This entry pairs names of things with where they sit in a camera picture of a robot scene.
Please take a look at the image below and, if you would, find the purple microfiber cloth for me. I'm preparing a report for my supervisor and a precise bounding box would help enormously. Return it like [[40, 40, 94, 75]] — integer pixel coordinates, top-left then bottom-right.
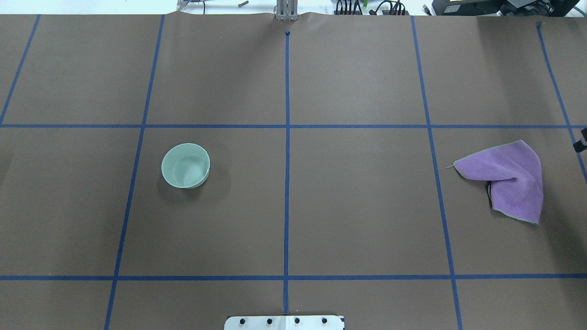
[[451, 140, 544, 225]]

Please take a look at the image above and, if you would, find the mint green bowl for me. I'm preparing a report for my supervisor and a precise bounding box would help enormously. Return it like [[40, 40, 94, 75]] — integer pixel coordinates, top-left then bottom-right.
[[161, 143, 211, 189]]

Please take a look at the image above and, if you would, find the black power strip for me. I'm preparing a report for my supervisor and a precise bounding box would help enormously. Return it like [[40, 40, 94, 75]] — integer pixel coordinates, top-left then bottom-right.
[[332, 0, 409, 16]]

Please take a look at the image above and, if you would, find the aluminium frame post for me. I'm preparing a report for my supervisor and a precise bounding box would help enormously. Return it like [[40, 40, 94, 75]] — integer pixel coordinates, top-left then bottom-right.
[[274, 0, 299, 22]]

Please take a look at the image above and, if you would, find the white metal base plate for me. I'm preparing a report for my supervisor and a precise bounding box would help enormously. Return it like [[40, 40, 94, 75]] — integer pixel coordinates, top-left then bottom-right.
[[224, 315, 345, 330]]

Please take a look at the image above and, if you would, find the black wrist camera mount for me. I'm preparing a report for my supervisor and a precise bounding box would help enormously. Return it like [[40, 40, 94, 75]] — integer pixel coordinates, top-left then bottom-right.
[[573, 127, 587, 153]]

